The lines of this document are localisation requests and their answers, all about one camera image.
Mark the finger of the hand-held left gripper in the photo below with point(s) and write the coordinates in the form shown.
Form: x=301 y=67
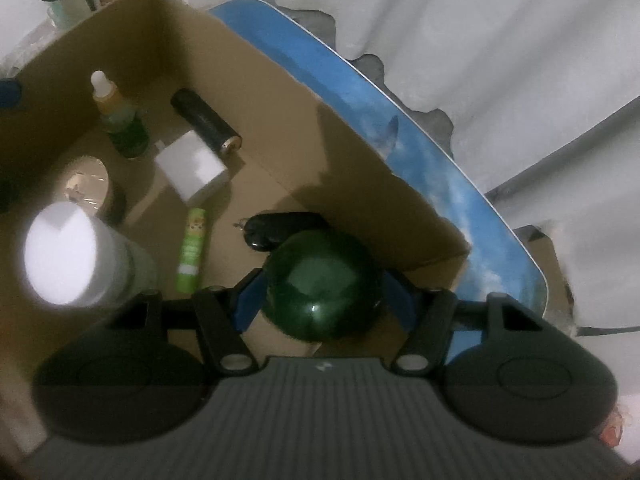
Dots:
x=9 y=94

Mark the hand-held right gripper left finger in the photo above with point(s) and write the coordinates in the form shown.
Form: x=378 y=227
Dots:
x=247 y=301

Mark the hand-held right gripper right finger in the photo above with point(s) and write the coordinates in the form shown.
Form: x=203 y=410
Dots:
x=400 y=306

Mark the round green compact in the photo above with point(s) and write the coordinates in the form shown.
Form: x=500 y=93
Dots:
x=320 y=285

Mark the black key fob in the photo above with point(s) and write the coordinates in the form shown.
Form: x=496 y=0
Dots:
x=270 y=230

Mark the green lip balm tube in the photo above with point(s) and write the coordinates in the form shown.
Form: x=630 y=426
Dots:
x=192 y=250

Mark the brown jar gold lid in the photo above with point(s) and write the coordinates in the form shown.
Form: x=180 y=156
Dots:
x=87 y=182

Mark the green dropper bottle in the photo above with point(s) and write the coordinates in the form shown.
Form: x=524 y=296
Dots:
x=127 y=132

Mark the white charger plug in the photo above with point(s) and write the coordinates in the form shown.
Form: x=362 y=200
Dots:
x=192 y=167

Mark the white pill bottle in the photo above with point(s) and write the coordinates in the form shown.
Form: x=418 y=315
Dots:
x=60 y=255

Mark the brown cardboard box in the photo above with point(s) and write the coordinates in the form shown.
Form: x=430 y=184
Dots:
x=280 y=125

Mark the black cylinder gold cap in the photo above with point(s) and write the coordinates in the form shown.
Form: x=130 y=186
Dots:
x=202 y=115

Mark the white curtain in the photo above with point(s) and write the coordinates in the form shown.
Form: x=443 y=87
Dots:
x=500 y=35

